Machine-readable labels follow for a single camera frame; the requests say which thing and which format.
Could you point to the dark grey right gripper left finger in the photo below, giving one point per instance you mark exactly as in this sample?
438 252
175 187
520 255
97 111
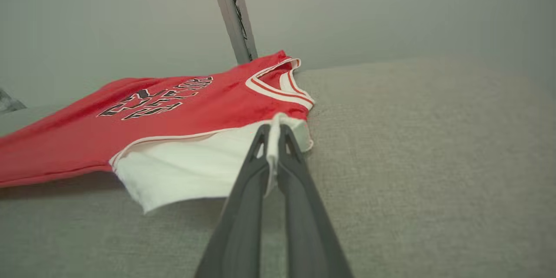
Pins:
239 226

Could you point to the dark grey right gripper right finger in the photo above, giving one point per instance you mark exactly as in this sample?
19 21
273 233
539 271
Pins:
306 226

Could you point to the red and white basketball jersey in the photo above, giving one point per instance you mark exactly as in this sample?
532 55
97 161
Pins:
78 139

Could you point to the grey metal frame post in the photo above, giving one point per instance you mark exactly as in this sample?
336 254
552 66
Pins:
230 13

